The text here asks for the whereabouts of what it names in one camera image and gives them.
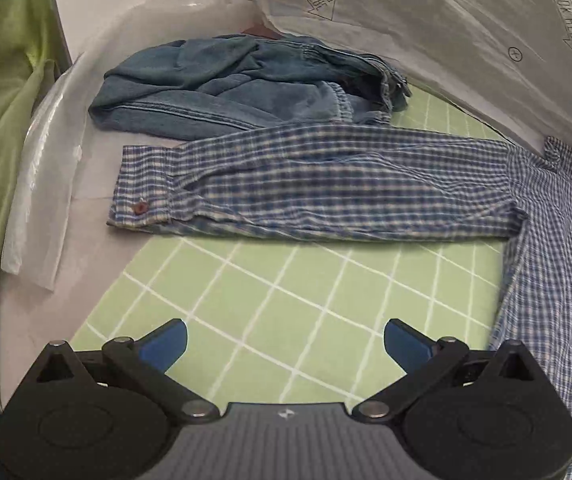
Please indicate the blue plaid shirt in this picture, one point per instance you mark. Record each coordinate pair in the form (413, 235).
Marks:
(341, 185)

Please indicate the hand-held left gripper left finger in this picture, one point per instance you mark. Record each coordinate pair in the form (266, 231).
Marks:
(166, 342)

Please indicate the white carrot print sheet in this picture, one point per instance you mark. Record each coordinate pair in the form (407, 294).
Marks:
(440, 35)

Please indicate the blue denim garment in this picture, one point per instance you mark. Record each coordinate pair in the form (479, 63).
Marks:
(241, 85)

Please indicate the green curtain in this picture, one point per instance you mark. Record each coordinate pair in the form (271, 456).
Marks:
(1, 110)

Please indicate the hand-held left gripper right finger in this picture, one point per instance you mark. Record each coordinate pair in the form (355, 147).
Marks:
(403, 342)

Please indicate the clear plastic sheet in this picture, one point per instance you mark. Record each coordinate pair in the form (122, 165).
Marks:
(41, 200)

